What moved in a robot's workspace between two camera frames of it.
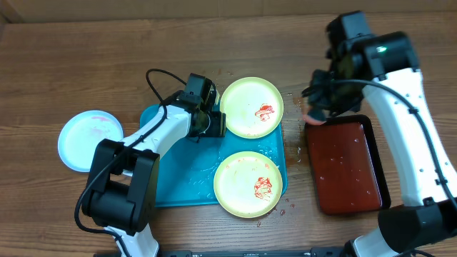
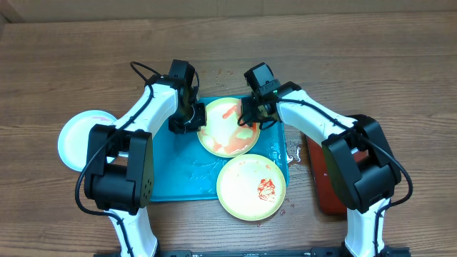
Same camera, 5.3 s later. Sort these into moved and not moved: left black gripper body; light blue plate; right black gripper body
Moved: right black gripper body; left black gripper body
Not moved: light blue plate
